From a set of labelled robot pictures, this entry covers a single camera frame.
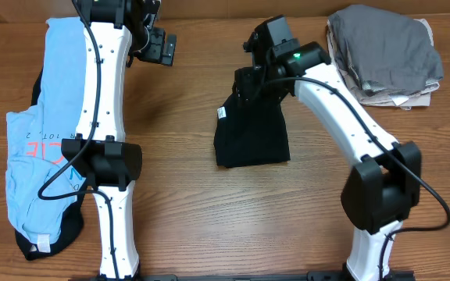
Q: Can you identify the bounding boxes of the black t-shirt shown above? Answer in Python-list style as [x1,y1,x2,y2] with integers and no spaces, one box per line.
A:
[213,92,291,168]

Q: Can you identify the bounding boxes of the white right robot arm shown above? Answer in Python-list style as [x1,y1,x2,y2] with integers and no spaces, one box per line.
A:
[234,16,421,280]

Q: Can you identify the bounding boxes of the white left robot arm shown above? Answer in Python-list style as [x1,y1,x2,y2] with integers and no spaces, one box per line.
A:
[62,0,177,280]

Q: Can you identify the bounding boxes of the gray folded garment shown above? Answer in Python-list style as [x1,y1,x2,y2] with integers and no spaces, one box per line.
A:
[328,5,444,96]

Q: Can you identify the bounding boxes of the beige folded garment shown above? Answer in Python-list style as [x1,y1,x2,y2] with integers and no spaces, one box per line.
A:
[327,20,440,110]

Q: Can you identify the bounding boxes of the light blue t-shirt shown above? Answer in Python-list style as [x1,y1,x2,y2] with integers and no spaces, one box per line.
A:
[5,16,89,253]

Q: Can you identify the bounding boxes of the black bottom shirt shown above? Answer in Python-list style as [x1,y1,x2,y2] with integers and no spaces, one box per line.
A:
[13,69,88,261]

